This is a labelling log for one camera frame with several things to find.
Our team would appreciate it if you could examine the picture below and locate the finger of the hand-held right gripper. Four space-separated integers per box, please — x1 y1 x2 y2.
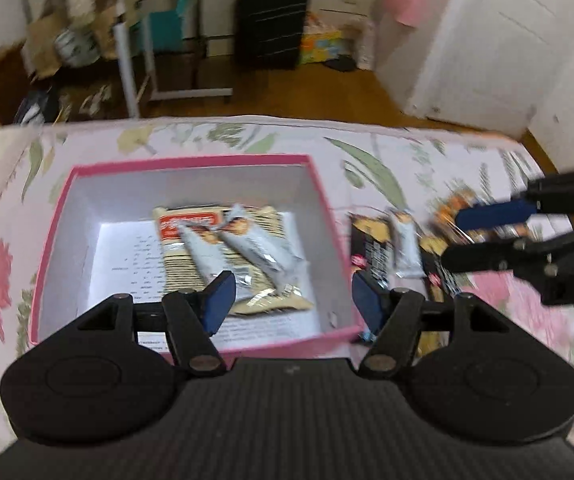
440 217 574 273
454 162 574 233

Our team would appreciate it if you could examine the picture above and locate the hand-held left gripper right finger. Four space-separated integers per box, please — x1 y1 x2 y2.
351 270 511 382

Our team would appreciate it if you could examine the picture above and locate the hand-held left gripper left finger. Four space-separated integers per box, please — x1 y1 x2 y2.
77 270 238 377

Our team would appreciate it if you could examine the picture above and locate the clear bag of coloured candies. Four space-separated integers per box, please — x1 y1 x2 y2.
432 187 543 246

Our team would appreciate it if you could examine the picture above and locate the grey snack bar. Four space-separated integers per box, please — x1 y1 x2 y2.
174 222 233 288
217 203 305 288
389 208 425 279

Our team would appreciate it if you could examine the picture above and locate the black snack packet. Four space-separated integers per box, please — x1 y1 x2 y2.
349 214 435 301
419 235 463 306

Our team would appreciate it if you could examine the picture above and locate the beige snack packet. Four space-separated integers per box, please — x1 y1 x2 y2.
153 205 315 316

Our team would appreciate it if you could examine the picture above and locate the pink cardboard box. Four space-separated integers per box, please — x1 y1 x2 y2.
29 154 365 361

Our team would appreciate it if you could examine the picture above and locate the printed paper sheet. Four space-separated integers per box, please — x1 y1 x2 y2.
99 220 328 351

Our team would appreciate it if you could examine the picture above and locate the white door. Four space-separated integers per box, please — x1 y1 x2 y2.
407 0 574 126

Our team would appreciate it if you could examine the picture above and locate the colourful gift bag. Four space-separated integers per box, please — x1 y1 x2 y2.
299 12 343 66

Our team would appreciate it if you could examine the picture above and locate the black bag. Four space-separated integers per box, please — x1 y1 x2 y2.
17 87 60 126

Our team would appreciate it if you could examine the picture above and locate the black cabinet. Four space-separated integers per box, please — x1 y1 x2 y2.
237 0 310 71

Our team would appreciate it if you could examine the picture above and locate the teal chair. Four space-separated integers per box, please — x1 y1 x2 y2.
137 0 193 56

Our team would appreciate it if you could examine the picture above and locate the grey patterned bundle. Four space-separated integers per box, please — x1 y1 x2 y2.
54 27 100 68

